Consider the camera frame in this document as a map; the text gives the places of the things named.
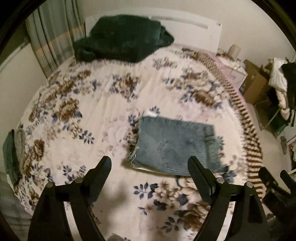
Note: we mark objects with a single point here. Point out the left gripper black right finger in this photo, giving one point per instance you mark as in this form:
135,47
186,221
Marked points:
248,220

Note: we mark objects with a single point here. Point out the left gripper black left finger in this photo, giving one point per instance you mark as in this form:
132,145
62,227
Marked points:
49,221

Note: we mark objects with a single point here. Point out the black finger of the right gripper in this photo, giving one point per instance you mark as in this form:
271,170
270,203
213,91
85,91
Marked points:
275,196
289,182

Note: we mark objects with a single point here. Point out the blue denim jeans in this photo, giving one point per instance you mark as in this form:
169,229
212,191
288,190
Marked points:
165,145

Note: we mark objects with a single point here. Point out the chair with clothes pile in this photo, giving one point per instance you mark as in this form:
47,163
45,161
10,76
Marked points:
277,110

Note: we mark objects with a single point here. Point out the dark folded cloth bed edge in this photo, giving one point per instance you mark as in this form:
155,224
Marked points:
13,153

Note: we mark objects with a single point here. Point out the cardboard box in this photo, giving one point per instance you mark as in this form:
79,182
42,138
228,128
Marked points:
255,85

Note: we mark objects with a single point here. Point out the white nightstand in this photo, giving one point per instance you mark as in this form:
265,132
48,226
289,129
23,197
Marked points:
236,72

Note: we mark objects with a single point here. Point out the dark green blanket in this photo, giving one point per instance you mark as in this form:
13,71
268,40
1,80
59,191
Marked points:
122,37

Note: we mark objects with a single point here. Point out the green plaid curtain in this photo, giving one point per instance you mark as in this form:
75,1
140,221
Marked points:
53,28

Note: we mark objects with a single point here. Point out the white headboard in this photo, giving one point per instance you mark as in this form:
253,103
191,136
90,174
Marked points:
188,29

